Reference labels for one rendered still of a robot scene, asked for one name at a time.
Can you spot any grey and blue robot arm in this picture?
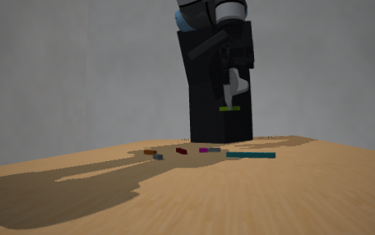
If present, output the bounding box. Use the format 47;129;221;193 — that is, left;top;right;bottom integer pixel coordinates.
175;0;248;65

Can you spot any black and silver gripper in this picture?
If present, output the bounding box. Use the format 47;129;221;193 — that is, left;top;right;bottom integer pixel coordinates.
217;18;254;110

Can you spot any turquoise rod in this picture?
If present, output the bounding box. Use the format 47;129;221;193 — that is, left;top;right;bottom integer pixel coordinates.
226;152;275;158

